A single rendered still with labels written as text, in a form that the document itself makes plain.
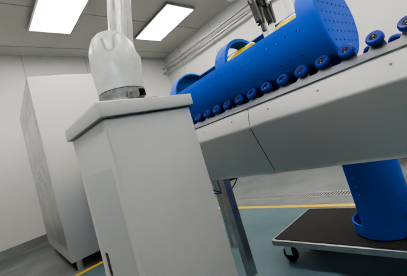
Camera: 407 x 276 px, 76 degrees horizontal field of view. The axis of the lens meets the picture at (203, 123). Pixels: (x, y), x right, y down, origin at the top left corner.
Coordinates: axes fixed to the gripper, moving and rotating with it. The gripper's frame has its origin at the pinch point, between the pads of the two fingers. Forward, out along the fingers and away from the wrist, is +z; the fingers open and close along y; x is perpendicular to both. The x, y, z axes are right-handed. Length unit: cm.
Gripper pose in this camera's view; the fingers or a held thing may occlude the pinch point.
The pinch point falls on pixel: (269, 32)
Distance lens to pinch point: 114.4
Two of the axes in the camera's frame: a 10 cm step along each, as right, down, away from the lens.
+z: 2.8, 9.6, -0.8
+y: 7.6, -1.7, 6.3
